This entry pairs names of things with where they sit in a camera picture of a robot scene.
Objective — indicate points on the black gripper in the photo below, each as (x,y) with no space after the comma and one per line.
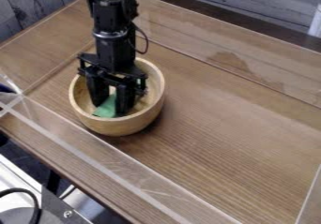
(110,67)

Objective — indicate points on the green rectangular block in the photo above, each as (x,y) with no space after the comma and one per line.
(106,110)

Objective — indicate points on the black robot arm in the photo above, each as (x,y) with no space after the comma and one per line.
(112,17)

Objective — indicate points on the brown wooden bowl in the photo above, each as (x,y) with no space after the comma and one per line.
(143,113)

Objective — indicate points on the black table leg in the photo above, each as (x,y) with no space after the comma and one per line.
(53,182)

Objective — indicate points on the clear acrylic front barrier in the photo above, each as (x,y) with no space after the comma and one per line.
(156,175)

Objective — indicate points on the metal bracket with screw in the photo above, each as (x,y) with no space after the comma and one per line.
(56,212)

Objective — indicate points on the white post at right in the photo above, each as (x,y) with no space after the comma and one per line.
(314,31)

